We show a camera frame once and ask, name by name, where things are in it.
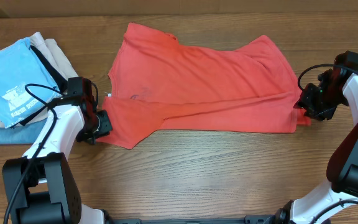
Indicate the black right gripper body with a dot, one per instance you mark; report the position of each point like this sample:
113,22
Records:
318,102

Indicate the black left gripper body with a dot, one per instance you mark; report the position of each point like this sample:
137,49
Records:
98,126

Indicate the red t-shirt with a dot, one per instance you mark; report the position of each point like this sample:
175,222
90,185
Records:
159,83

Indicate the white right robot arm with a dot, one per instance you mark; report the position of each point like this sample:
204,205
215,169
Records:
340,189

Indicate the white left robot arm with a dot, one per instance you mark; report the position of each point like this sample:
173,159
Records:
39,186

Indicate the black folded garment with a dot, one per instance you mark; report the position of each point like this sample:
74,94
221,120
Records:
61,82

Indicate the folded blue jeans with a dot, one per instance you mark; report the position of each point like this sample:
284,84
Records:
22,134

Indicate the light blue folded t-shirt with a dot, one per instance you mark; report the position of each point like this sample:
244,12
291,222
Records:
20,66

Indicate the beige folded garment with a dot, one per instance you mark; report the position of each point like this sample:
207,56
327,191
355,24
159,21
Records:
55,56

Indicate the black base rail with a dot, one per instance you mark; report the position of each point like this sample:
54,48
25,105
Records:
249,219

